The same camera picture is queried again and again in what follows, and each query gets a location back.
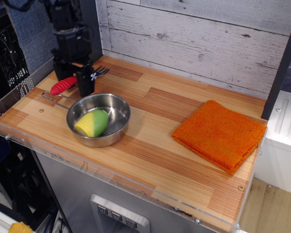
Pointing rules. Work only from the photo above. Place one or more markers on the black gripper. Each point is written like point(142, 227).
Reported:
point(72, 57)

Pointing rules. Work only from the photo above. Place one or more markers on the red handled metal fork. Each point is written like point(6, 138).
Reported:
point(63, 85)

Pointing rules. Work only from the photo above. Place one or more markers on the silver metal pan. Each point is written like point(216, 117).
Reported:
point(117, 108)

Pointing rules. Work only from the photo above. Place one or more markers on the orange cloth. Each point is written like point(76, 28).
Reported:
point(219, 135)

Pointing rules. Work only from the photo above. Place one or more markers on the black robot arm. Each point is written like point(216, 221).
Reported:
point(63, 15)

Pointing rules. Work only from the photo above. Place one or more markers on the toy corn cob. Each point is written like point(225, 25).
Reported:
point(93, 123)

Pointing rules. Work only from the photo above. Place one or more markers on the black plastic crate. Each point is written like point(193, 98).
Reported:
point(13, 67)

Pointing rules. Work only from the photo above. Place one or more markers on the stainless steel toy cabinet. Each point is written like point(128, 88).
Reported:
point(168, 197)

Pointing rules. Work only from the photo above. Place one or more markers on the silver dispenser button panel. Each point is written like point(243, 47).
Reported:
point(111, 217)

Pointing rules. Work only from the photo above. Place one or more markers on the yellow object bottom left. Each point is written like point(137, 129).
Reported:
point(20, 227)

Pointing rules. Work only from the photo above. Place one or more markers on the white side appliance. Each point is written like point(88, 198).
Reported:
point(274, 163)

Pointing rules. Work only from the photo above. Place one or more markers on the dark grey left post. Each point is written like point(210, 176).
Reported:
point(90, 19)

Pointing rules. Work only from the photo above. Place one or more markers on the dark grey post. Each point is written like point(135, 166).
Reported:
point(90, 19)
point(278, 81)

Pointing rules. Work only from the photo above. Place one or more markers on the dark grey right post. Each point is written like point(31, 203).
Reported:
point(278, 81)

